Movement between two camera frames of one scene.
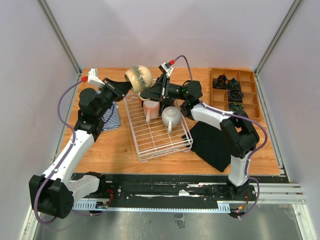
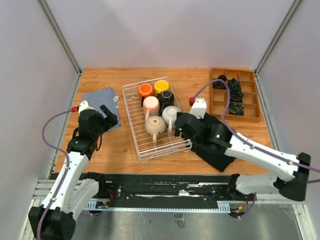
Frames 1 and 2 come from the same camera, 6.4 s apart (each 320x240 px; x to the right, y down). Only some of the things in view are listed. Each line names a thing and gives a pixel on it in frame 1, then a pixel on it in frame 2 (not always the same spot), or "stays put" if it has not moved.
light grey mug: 171,116 stays put
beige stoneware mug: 140,77 → 154,125
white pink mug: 151,109 stays put
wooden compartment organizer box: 234,90 stays put
